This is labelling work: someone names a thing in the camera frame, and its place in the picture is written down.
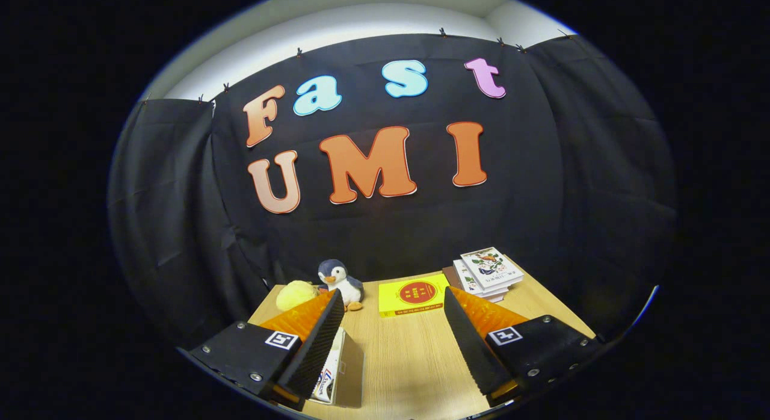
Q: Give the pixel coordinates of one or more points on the penguin plush toy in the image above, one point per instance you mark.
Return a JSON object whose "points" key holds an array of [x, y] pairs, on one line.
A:
{"points": [[343, 281]]}

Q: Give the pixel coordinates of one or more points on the white canvas shoe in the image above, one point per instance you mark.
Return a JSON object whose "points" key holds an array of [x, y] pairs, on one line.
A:
{"points": [[328, 378]]}

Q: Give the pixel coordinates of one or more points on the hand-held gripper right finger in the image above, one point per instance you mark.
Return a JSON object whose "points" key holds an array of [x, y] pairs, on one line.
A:
{"points": [[472, 348]]}

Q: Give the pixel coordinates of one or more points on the black backdrop cloth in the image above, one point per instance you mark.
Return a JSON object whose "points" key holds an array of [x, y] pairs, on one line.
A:
{"points": [[529, 215]]}

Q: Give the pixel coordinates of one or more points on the white illustrated cover book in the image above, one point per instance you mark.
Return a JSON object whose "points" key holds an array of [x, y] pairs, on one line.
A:
{"points": [[490, 265], [463, 275]]}

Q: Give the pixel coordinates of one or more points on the brown fabric storage box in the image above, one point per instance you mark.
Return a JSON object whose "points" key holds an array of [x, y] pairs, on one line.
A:
{"points": [[352, 372]]}

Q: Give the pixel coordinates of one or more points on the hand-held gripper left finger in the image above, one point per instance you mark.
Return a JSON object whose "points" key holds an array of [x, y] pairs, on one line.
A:
{"points": [[316, 348]]}

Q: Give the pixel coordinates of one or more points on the yellow book with red circle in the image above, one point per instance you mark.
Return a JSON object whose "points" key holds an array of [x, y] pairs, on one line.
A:
{"points": [[412, 293]]}

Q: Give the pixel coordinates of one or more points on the yellow round plush toy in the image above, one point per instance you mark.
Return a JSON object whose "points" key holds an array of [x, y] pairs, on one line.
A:
{"points": [[295, 295]]}

